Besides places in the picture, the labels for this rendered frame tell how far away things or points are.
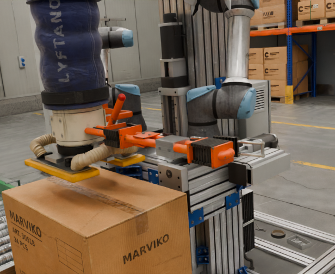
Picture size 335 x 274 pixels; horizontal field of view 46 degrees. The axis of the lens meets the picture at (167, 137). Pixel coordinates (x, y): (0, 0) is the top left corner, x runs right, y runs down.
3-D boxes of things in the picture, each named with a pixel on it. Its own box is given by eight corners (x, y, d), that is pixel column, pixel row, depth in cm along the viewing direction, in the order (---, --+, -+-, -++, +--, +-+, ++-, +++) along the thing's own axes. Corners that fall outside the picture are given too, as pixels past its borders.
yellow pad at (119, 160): (70, 153, 157) (69, 140, 156) (92, 147, 163) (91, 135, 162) (123, 167, 132) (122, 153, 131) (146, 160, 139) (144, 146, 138)
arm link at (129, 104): (142, 111, 191) (139, 83, 188) (113, 114, 190) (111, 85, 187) (141, 108, 202) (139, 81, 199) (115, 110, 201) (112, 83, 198)
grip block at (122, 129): (103, 146, 121) (100, 127, 120) (128, 139, 128) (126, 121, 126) (119, 150, 115) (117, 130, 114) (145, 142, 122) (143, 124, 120)
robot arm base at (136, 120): (134, 126, 209) (132, 107, 206) (153, 129, 197) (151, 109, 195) (110, 131, 199) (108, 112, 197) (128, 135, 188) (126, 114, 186)
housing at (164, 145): (155, 155, 106) (153, 139, 105) (173, 150, 111) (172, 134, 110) (173, 160, 101) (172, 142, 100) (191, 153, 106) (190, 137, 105)
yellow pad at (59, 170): (24, 164, 144) (22, 151, 143) (49, 158, 151) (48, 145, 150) (72, 184, 120) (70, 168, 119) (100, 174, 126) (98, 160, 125)
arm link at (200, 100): (193, 117, 167) (191, 84, 164) (224, 117, 162) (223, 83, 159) (183, 123, 156) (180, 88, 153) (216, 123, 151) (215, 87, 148)
